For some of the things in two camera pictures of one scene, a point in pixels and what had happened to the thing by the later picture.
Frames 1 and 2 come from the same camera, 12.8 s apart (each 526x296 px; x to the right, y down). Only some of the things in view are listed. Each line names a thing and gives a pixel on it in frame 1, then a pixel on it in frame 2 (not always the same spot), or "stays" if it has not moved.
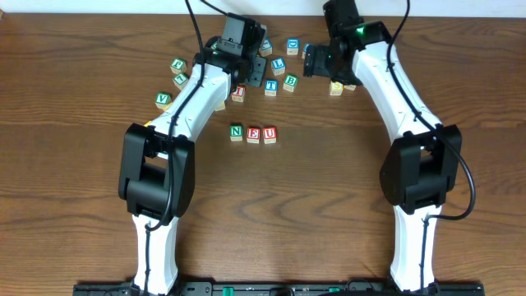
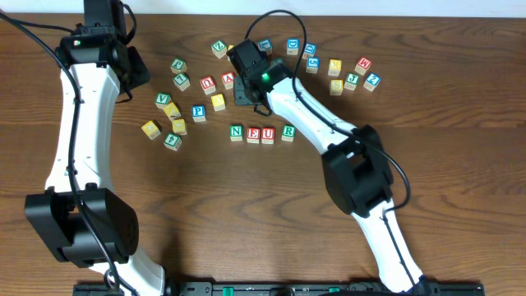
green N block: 236,132 stays
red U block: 269,135 stays
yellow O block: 221,107 stays
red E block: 253,135 stays
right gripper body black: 314,66 to 242,95
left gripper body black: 255,71 to 137,71
